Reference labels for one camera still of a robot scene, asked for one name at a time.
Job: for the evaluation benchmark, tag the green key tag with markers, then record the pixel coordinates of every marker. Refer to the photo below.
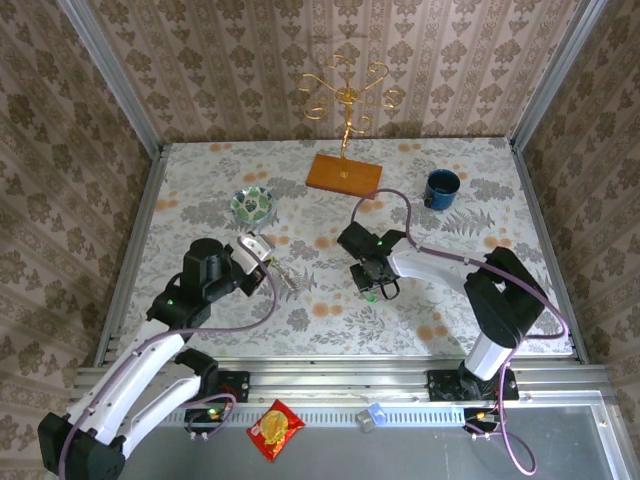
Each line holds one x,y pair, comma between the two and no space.
371,299

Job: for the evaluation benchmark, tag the left controller board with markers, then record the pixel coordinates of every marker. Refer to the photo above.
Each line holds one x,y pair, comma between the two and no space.
207,415

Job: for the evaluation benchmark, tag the small blue grey box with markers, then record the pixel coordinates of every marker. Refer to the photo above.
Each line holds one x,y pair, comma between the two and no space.
370,419

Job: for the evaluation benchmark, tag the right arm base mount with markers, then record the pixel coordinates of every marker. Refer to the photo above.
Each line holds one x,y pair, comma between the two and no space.
440,385

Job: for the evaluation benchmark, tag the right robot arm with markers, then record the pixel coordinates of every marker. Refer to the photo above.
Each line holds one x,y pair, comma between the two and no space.
505,300

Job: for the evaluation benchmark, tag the dark blue mug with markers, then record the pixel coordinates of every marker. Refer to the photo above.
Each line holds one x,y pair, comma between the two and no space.
442,192

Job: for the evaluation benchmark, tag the leaf pattern bowl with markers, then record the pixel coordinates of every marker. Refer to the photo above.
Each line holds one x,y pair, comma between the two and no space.
251,204

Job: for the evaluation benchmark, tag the red snack packet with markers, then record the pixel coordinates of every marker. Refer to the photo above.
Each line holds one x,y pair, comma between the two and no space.
275,430

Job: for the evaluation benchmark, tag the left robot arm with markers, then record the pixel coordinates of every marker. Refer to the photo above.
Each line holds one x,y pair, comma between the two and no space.
145,360

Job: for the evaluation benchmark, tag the gold stand on wooden base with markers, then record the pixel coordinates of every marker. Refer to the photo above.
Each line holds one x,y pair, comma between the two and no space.
345,177

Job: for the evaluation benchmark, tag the right controller board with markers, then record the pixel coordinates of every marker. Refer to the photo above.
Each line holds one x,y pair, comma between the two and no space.
480,416

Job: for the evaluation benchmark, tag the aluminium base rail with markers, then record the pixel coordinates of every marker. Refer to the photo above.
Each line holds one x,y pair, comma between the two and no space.
340,382

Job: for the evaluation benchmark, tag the aluminium table side rail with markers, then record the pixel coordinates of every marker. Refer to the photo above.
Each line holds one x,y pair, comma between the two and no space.
532,200
134,250

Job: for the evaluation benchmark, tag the controller board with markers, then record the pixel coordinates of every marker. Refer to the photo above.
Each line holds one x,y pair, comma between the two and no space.
207,415
480,416

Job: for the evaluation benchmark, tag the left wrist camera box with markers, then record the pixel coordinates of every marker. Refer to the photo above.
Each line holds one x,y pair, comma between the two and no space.
255,248

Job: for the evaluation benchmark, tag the grey metal panel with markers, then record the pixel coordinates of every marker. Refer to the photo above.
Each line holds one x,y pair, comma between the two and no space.
400,460

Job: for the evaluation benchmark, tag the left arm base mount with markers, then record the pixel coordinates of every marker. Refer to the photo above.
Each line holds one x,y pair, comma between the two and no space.
240,385

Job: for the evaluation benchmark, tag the aluminium frame post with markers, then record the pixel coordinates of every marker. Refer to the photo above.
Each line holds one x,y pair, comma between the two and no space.
112,75
555,75

